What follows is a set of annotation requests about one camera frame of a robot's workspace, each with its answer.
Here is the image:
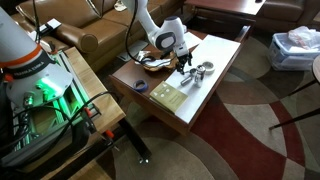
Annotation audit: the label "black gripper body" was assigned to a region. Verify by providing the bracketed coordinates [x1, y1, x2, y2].
[174, 52, 194, 68]

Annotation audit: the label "small steel cylinder cup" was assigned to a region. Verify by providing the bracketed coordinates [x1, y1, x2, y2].
[180, 75, 194, 87]

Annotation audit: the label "tall steel cup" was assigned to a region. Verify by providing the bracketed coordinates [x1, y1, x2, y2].
[194, 64, 207, 89]

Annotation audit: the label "brown wooden bowl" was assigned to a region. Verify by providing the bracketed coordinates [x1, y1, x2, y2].
[141, 49, 178, 73]

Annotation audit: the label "white paper sheet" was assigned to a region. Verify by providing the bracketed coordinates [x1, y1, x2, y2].
[184, 31, 203, 52]

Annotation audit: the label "large white board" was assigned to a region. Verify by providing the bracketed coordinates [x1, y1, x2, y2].
[164, 34, 242, 125]

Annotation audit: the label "olive paperback book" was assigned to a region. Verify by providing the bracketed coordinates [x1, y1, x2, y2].
[148, 81, 189, 115]

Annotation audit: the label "white plastic packet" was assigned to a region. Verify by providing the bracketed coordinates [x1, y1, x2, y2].
[134, 50, 172, 68]

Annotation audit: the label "grey metal stand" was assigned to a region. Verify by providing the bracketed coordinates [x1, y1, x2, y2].
[116, 40, 149, 63]

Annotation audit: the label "blue tape roll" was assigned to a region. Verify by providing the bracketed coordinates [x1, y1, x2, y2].
[132, 79, 149, 93]

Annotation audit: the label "dark wooden coffee table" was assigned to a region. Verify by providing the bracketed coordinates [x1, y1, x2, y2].
[109, 24, 253, 136]

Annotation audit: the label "raised wooden table top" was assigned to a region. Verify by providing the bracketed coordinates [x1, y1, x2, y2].
[183, 0, 267, 27]

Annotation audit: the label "white patterned cloth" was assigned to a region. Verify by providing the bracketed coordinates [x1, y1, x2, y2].
[113, 0, 128, 12]

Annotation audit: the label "black platform leg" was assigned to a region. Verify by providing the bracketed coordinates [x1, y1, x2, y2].
[118, 118, 153, 164]

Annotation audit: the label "light wooden robot platform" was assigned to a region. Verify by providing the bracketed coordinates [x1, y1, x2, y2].
[63, 46, 127, 134]

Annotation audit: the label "clear plastic storage bin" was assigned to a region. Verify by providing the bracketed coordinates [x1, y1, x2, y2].
[267, 32, 320, 72]

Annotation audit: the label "patterned area rug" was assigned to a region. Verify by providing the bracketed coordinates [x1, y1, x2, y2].
[96, 33, 320, 180]

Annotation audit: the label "brown leather armchair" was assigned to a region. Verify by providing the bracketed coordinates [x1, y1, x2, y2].
[254, 0, 320, 33]

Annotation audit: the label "brown leather sofa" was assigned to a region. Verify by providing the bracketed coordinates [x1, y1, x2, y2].
[9, 0, 186, 73]

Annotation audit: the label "white plastic bag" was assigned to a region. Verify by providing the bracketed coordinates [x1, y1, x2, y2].
[287, 25, 320, 52]

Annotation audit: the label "round side table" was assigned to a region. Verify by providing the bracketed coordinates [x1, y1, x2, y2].
[268, 54, 320, 131]

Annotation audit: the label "white and black device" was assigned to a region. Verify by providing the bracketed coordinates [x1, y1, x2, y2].
[28, 18, 63, 42]

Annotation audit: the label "steel measuring cup with handle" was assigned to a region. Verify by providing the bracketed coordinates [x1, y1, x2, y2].
[181, 67, 198, 78]

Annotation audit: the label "black clamp with red handle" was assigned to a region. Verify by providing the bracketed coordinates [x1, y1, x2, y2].
[83, 106, 98, 133]
[103, 129, 116, 148]

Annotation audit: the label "aluminium frame with green light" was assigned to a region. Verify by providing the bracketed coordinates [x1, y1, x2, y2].
[0, 49, 102, 168]

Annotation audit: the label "black base cables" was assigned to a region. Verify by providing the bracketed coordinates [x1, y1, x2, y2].
[0, 91, 116, 158]

